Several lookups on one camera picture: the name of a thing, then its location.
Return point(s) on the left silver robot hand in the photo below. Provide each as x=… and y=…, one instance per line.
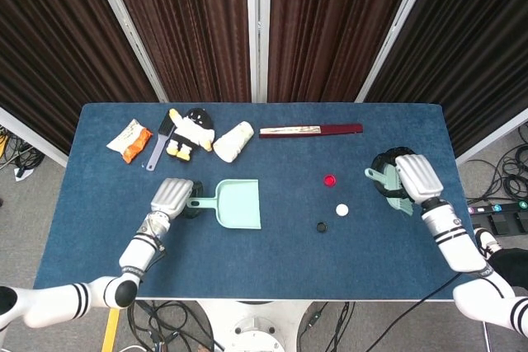
x=173, y=197

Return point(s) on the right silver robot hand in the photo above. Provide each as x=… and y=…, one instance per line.
x=418, y=179

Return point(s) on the mint green hand brush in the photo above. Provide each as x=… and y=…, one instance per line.
x=373, y=174

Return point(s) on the mint green dustpan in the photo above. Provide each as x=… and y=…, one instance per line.
x=239, y=207

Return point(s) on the white bottle cap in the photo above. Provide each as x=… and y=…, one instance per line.
x=342, y=209

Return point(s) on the red bottle cap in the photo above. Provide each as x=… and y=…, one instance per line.
x=330, y=181

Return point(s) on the black bottle cap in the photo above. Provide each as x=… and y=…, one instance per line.
x=321, y=227

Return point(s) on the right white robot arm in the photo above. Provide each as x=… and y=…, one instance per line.
x=453, y=240

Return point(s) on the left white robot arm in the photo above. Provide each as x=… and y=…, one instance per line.
x=136, y=253

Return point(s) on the black and white plush toy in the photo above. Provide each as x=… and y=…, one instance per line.
x=191, y=131

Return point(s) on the white and orange snack packet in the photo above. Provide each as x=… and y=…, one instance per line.
x=128, y=139

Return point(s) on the stack of white paper cups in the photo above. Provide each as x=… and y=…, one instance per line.
x=233, y=142

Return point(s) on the white and black sneaker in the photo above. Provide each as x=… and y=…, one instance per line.
x=486, y=242

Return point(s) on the black foot pedal set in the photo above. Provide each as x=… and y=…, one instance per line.
x=501, y=224

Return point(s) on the blue fabric table cover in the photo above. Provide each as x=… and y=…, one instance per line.
x=268, y=265

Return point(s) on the dark red folding fan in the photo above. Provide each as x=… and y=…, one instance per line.
x=309, y=130

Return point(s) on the black trouser leg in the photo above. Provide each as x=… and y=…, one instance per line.
x=511, y=261

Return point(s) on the brown pleated partition screen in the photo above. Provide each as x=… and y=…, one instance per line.
x=49, y=38
x=185, y=18
x=474, y=38
x=330, y=18

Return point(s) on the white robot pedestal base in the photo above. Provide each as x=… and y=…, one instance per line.
x=253, y=327

